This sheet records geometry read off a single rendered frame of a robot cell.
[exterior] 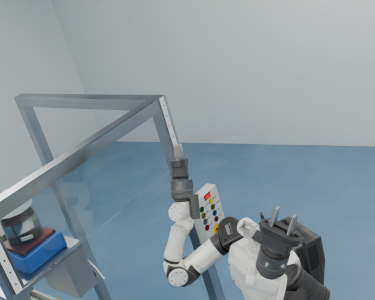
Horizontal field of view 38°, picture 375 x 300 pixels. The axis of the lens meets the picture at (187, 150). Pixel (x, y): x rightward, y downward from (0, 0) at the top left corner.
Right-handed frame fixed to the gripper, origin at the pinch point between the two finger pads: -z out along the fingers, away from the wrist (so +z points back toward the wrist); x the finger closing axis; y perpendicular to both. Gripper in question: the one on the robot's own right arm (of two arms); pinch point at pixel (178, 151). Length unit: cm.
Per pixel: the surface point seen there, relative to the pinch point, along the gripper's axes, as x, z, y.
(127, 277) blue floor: -200, 103, 80
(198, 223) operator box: -58, 39, 2
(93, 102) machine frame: -59, -26, 50
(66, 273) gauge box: -4, 47, 52
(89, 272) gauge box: -12, 49, 45
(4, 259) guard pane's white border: 29, 32, 61
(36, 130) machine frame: -104, -15, 101
